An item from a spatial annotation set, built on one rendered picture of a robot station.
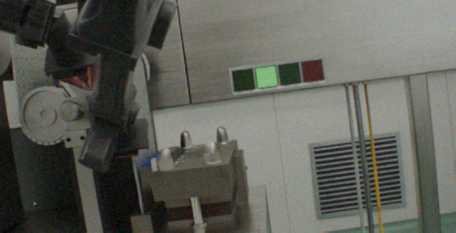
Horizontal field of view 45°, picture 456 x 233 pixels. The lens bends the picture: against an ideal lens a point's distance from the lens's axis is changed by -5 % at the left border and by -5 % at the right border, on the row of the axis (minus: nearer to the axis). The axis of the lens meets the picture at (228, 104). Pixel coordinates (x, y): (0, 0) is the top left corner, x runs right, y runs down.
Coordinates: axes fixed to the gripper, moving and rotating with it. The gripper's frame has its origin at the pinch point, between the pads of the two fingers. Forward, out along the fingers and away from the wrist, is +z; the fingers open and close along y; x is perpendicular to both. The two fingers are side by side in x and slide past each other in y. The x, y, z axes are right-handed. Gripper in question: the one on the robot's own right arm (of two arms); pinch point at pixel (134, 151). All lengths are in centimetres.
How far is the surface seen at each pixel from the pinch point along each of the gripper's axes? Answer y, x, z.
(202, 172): 14.6, -7.2, -2.5
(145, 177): 1.8, -5.2, 1.7
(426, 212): 73, -7, 58
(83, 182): -10.2, -7.0, -3.5
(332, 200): 65, 62, 267
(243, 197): 20.9, -7.4, 16.7
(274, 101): 34, 125, 233
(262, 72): 29.0, 26.1, 19.6
